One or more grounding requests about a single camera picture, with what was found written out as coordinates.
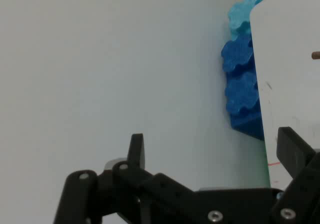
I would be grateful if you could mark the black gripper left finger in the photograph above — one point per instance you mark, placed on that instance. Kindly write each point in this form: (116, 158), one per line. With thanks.
(135, 159)

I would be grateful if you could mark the light blue foam mat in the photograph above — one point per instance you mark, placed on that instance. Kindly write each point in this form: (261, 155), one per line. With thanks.
(241, 13)

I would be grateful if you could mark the dark blue foam mat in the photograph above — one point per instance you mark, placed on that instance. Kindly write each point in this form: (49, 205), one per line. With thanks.
(240, 93)

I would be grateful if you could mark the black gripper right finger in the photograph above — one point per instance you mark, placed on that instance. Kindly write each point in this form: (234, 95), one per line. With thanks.
(292, 148)

